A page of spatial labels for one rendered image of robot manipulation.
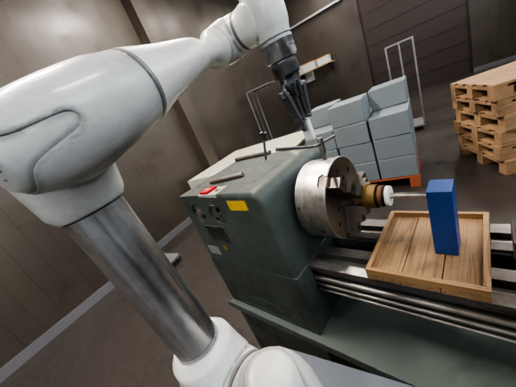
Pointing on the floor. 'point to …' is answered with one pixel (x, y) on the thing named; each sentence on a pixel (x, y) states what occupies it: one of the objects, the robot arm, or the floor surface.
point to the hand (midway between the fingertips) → (307, 129)
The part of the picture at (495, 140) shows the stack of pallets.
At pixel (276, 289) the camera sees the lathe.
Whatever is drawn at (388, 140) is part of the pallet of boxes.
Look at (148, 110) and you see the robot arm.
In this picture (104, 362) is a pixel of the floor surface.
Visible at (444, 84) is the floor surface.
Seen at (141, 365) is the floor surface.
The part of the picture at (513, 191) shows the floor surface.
